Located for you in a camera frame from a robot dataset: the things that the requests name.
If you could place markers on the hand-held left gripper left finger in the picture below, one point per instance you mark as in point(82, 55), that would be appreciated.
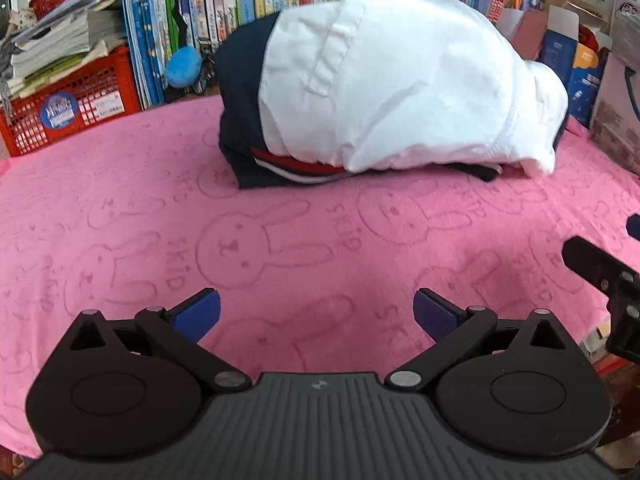
point(197, 312)

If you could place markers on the red plastic crate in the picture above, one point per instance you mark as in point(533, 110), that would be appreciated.
point(100, 85)

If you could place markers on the blue and orange box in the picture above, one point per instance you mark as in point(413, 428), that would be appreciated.
point(575, 75)

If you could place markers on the open cardboard box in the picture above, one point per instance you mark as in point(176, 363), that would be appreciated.
point(562, 15)

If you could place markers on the blue plush pompom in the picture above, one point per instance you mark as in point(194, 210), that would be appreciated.
point(184, 66)

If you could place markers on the grey printed box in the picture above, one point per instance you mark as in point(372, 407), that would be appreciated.
point(617, 100)

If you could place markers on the mauve cardboard box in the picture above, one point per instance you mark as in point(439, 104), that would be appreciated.
point(529, 35)

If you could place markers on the red fluffy object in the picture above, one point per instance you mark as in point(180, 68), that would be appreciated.
point(590, 40)

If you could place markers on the white and navy jacket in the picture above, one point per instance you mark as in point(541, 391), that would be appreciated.
point(400, 85)

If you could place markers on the stack of papers and booklets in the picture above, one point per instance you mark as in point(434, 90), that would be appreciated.
point(55, 40)

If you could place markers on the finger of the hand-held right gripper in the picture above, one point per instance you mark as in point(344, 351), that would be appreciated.
point(590, 265)
point(635, 227)

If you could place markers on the pink rabbit print blanket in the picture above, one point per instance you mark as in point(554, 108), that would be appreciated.
point(150, 210)

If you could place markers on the row of blue spine books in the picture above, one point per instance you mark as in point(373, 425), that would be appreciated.
point(150, 35)

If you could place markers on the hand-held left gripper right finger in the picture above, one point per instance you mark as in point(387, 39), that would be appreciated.
point(435, 312)

